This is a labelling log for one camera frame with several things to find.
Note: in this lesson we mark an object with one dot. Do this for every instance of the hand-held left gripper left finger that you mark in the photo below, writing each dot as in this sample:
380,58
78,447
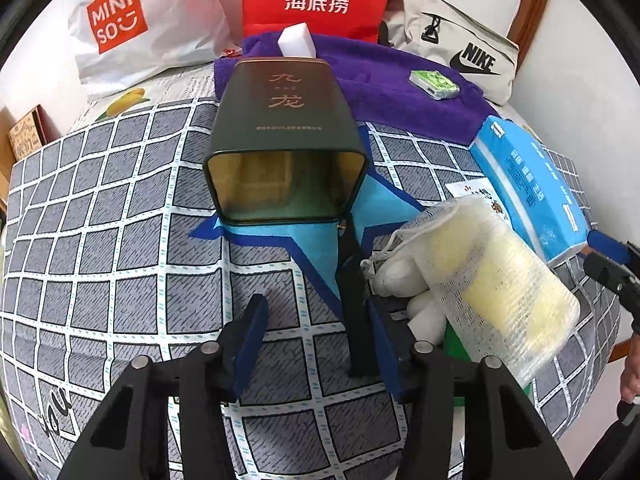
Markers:
250,340

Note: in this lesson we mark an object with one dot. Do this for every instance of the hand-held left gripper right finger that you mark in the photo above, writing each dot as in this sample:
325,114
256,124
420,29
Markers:
385,350

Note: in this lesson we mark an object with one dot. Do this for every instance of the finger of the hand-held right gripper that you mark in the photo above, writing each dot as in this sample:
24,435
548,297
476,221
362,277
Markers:
612,275
607,245

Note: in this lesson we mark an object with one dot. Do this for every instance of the green packet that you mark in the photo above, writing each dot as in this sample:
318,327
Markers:
457,342

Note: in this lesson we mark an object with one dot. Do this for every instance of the blue tissue pack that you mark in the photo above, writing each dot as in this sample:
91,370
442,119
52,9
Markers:
525,180

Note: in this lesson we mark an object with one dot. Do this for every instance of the white mesh bag yellow sponge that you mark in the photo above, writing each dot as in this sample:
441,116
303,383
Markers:
500,285

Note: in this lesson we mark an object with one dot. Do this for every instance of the person's right forearm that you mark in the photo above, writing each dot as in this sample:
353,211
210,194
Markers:
631,365

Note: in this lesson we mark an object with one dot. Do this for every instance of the white sachet tomato print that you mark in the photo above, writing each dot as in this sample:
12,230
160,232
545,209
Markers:
465,191

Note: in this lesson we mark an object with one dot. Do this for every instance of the grey checkered bed sheet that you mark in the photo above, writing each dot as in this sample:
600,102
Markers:
125,210

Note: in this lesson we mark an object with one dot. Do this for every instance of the dark green tin box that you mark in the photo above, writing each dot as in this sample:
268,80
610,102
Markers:
280,125

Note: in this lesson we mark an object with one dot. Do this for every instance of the small green white pack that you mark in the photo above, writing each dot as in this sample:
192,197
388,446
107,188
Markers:
432,85

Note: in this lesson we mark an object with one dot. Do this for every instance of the wooden headboard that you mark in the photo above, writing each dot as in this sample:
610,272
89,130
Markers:
535,0

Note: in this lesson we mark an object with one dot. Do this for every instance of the purple towel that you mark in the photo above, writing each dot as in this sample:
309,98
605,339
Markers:
380,90

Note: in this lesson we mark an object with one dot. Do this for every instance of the white fruit print sheet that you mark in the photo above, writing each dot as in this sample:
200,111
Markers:
165,90

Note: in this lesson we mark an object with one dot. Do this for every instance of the beige waist bag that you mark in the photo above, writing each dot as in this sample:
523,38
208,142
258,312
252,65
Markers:
460,20

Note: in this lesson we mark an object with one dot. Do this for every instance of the brown cardboard box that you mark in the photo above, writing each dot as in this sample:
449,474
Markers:
27,135

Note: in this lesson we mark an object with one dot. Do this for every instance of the white sponge block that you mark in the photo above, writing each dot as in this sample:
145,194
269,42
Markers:
297,40

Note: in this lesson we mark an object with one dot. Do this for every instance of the white plastic shopping bag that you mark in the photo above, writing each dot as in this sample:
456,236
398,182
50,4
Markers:
175,35

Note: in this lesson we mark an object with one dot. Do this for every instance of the red paper bag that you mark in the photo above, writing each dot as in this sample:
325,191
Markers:
260,10

